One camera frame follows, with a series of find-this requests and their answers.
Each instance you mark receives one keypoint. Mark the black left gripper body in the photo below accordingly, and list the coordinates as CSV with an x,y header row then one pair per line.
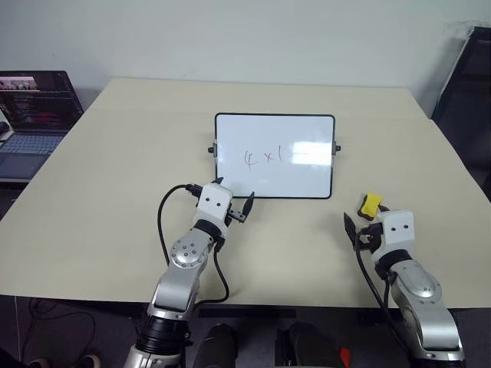
x,y
236,217

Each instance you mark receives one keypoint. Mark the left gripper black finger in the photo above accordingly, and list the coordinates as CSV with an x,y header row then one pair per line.
x,y
248,205
219,180

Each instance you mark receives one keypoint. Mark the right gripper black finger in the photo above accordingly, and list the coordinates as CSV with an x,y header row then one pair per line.
x,y
350,230
383,209

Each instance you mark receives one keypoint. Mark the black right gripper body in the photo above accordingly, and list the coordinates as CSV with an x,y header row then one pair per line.
x,y
371,237

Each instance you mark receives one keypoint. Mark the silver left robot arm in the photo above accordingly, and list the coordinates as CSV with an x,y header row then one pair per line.
x,y
180,280

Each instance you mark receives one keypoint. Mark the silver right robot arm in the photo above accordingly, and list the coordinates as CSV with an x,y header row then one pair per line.
x,y
422,303

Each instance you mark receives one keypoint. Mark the yellow and black eraser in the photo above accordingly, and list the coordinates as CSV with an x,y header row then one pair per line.
x,y
371,203

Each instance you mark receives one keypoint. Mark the black-framed small whiteboard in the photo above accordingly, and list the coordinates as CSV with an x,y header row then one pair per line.
x,y
268,134

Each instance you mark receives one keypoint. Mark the black table crossbar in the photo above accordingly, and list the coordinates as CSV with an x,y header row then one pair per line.
x,y
247,312

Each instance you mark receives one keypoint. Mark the small red object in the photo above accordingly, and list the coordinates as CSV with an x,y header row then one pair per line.
x,y
345,352

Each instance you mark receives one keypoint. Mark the dark rounded shape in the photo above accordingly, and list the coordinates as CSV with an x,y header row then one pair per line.
x,y
307,345
216,345

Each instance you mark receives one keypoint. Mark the dark grey open laptop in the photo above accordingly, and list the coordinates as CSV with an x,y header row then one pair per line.
x,y
38,99

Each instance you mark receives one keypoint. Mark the dark shoe with white sole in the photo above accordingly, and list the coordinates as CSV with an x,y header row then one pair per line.
x,y
89,361
38,363

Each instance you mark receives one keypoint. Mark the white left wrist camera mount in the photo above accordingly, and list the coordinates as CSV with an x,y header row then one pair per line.
x,y
213,205

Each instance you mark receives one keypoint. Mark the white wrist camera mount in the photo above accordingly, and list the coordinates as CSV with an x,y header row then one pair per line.
x,y
397,230
213,205

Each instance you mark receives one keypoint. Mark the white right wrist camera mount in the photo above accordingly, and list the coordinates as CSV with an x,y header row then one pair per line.
x,y
397,230

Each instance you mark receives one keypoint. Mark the black frame furniture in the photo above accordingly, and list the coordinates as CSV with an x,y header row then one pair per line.
x,y
472,76

